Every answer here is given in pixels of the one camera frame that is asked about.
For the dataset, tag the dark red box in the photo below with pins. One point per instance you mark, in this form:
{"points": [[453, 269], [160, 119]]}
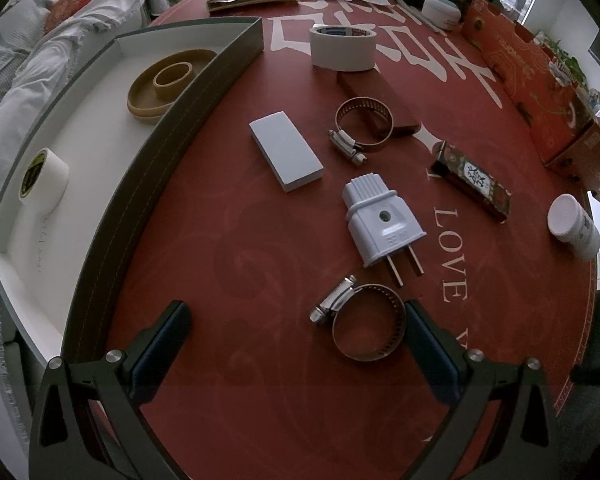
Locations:
{"points": [[405, 120]]}

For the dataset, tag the white tape roll green core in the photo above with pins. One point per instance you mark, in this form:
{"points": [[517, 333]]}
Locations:
{"points": [[52, 185]]}

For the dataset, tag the white power plug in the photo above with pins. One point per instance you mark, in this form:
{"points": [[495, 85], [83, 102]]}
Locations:
{"points": [[380, 225]]}

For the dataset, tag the white pill bottle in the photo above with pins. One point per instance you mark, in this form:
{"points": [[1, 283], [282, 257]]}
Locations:
{"points": [[567, 217]]}

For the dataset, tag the green potted plant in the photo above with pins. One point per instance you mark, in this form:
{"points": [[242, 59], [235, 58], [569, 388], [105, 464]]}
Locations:
{"points": [[570, 60]]}

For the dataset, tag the orange cardboard box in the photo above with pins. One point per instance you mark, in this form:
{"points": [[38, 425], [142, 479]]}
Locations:
{"points": [[520, 65]]}

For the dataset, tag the small white jar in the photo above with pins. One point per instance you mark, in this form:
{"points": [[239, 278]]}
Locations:
{"points": [[440, 12]]}

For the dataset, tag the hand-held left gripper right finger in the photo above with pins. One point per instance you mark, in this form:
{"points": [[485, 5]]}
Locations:
{"points": [[430, 355]]}

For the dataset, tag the white masking tape roll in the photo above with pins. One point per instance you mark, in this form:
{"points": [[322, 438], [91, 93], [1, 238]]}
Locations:
{"points": [[340, 55]]}

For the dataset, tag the dark patterned small box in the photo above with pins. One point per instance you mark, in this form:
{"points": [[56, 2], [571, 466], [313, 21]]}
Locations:
{"points": [[470, 180]]}

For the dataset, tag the white rectangular block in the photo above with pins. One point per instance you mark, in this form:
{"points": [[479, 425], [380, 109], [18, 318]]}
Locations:
{"points": [[285, 145]]}

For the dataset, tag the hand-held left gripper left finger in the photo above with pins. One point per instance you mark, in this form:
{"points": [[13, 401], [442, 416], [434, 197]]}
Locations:
{"points": [[162, 345]]}

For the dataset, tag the grey white storage tray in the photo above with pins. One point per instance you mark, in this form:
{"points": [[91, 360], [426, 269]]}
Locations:
{"points": [[80, 125]]}

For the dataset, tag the white covered sofa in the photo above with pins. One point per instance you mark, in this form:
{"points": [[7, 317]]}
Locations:
{"points": [[55, 60]]}

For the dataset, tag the red patterned cushion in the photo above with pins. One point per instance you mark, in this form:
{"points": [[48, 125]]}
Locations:
{"points": [[72, 0]]}

